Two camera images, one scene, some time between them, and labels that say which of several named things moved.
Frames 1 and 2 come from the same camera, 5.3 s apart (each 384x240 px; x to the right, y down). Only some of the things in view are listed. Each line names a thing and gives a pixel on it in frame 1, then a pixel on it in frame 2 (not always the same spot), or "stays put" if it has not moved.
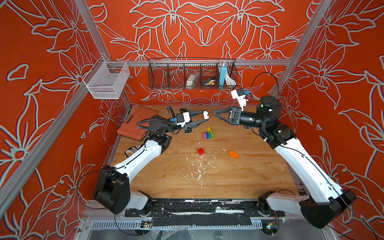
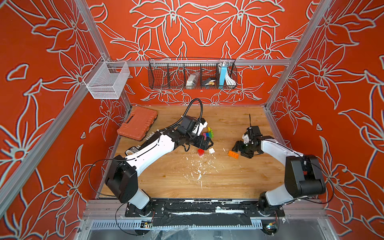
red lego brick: (200, 152) stays put
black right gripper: (235, 118) → (237, 145)
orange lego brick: (233, 154) stays put
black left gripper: (189, 129) → (206, 146)
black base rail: (203, 212) stays put
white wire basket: (107, 80) stays put
